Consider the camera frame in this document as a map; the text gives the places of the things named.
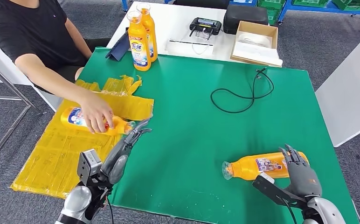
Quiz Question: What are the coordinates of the black cable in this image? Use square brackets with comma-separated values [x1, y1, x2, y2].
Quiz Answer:
[210, 67, 275, 114]

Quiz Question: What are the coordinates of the white charging cable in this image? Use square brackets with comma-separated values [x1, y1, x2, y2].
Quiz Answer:
[191, 28, 212, 56]

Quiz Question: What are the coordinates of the black remote controller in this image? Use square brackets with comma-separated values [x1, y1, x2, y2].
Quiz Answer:
[189, 17, 222, 40]

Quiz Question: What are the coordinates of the white foam sheet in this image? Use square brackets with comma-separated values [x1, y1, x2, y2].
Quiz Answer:
[232, 41, 283, 66]

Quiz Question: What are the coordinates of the orange detergent bottle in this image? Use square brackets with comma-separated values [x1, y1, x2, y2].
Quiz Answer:
[222, 151, 310, 181]
[136, 3, 159, 63]
[126, 11, 152, 72]
[60, 106, 136, 137]

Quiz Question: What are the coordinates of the green plastic crate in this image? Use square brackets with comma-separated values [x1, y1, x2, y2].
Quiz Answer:
[257, 0, 287, 10]
[291, 0, 331, 8]
[331, 0, 360, 11]
[266, 8, 281, 26]

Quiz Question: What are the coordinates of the black carry case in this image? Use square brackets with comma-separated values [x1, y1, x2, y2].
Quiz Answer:
[222, 5, 269, 35]

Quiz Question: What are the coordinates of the yellow tape sheet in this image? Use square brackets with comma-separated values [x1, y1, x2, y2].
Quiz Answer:
[10, 75, 155, 199]

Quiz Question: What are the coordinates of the white bench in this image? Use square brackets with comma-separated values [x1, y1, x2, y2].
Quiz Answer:
[0, 21, 64, 112]

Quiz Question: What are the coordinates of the cardboard box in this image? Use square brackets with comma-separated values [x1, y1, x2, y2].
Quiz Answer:
[230, 21, 283, 68]

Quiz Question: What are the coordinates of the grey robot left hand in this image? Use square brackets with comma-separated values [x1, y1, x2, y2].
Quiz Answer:
[100, 119, 153, 186]

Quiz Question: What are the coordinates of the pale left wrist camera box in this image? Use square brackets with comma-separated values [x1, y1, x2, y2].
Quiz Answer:
[77, 149, 103, 186]

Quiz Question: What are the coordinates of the person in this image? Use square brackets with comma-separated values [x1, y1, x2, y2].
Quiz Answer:
[0, 0, 116, 134]

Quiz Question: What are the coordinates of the green table mat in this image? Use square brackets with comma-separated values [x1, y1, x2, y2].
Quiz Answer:
[76, 47, 359, 224]

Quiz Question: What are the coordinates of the tablet in blue case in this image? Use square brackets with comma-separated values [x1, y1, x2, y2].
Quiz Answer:
[105, 28, 131, 62]

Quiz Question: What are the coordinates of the white side table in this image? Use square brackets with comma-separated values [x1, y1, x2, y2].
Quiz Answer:
[314, 26, 360, 160]

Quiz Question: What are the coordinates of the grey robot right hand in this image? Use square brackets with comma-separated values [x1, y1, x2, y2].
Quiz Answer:
[278, 144, 323, 200]

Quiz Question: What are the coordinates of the grey metal frame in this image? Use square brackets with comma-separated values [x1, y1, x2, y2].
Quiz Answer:
[0, 57, 42, 191]

